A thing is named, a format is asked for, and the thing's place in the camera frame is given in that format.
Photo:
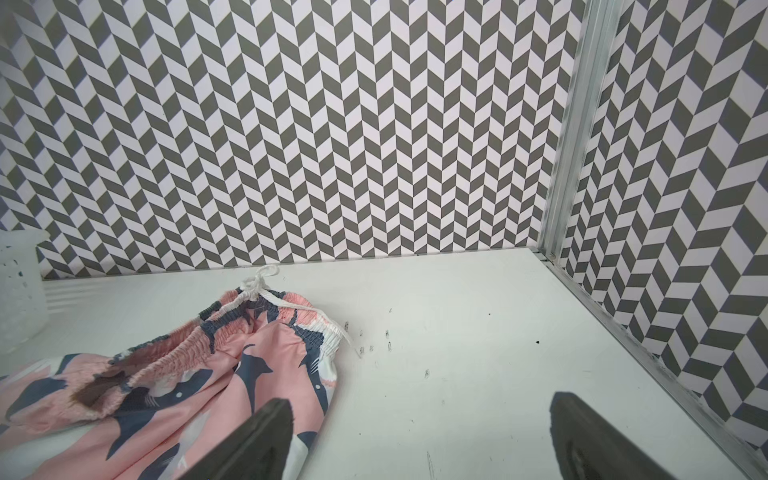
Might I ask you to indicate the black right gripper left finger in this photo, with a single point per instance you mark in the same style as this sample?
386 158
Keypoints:
258 449

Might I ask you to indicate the pink shark print shorts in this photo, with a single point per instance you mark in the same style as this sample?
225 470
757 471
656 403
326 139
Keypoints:
155 410

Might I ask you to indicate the aluminium right corner post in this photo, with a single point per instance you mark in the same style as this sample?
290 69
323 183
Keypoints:
590 65

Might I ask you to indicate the white perforated plastic basket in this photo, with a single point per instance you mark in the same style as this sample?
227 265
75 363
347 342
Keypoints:
23 305

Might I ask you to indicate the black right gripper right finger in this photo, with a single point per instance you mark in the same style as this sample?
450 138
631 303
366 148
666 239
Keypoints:
589 447

